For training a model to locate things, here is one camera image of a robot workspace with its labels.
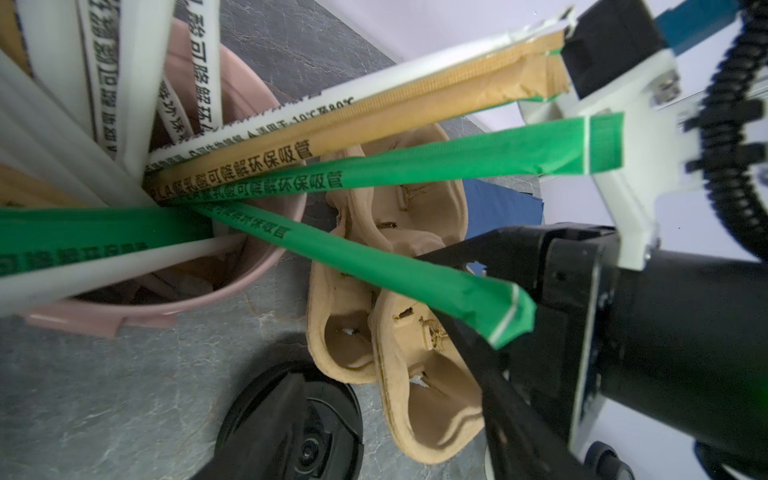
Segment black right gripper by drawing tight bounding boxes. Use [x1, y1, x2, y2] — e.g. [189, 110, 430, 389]
[425, 223, 767, 462]

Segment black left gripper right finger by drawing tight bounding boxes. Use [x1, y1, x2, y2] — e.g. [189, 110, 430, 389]
[437, 311, 594, 479]

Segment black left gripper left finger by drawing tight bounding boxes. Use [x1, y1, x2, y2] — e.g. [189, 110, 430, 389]
[193, 374, 306, 479]

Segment brown pulp cup carrier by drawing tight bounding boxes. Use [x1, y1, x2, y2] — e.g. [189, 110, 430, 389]
[368, 290, 484, 464]

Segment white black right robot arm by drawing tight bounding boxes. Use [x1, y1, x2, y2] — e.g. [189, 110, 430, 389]
[428, 1, 767, 479]

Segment stack of pulp carriers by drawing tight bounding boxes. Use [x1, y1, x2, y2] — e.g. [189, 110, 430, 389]
[305, 122, 470, 385]

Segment green wrapped straw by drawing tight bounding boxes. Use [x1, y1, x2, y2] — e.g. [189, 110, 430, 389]
[189, 201, 536, 349]

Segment pink straw holder cup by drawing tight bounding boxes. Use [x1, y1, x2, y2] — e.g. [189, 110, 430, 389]
[23, 17, 308, 338]

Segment brown wrapped straw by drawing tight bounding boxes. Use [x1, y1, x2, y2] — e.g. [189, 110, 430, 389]
[144, 31, 568, 201]

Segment white wrapped straw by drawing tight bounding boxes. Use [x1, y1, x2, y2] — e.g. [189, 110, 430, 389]
[1, 1, 220, 179]

